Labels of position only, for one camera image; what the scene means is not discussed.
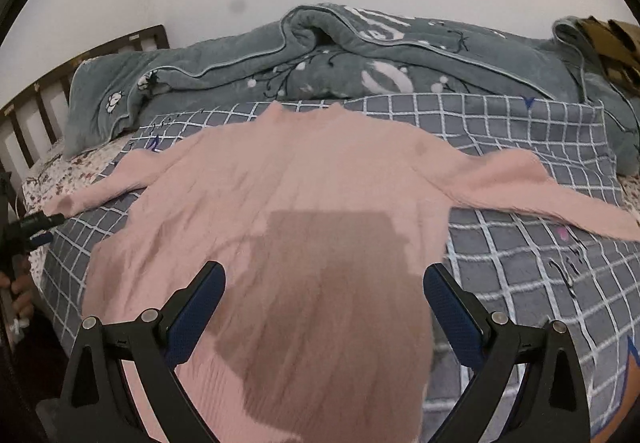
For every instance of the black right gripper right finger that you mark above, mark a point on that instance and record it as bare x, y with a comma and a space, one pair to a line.
551, 404

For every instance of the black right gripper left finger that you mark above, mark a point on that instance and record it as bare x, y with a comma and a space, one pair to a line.
97, 404

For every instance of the pink knit sweater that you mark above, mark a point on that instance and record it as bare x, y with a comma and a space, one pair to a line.
324, 222

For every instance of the person's left hand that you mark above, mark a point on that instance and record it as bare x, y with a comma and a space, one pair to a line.
21, 286

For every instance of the floral bed sheet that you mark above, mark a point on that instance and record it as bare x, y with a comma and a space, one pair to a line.
54, 175

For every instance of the dark wooden headboard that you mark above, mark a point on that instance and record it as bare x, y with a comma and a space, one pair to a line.
35, 119

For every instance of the grey checked bed cover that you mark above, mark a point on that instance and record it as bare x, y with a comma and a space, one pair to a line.
531, 268

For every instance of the grey-green fleece blanket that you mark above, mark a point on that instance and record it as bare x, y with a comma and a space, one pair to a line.
330, 51

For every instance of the brown camouflage cloth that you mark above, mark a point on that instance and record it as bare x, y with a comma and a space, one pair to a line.
616, 44

